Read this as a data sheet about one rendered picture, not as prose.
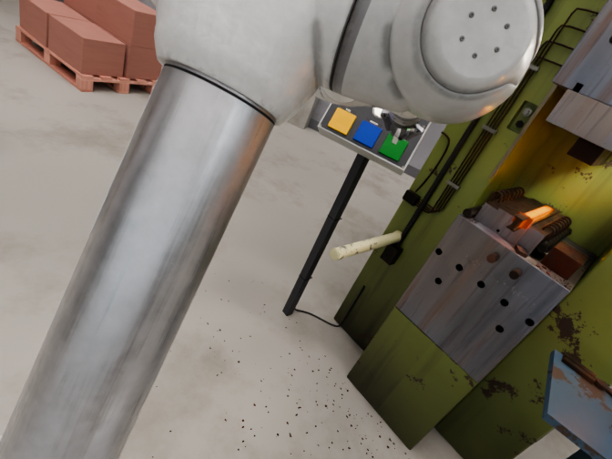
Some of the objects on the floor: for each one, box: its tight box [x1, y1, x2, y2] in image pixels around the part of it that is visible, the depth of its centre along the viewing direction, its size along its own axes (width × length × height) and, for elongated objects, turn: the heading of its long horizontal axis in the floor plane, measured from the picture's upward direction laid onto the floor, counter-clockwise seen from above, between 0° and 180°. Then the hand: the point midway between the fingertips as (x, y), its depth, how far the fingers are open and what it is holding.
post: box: [282, 154, 370, 316], centre depth 162 cm, size 4×4×108 cm
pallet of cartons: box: [15, 0, 162, 94], centre depth 343 cm, size 85×120×71 cm
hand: (397, 136), depth 114 cm, fingers closed
